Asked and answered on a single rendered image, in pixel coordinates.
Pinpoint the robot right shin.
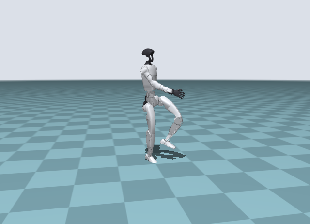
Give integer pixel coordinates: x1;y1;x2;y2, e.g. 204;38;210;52
146;131;155;157

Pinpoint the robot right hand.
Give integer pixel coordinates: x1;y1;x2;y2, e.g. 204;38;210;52
168;89;185;99

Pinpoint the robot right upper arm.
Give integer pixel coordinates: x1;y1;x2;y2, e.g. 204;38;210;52
140;66;158;87

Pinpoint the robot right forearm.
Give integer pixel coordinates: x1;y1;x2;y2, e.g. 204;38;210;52
152;81;172;93

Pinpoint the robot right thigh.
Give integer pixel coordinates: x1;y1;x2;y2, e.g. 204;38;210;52
142;102;155;136

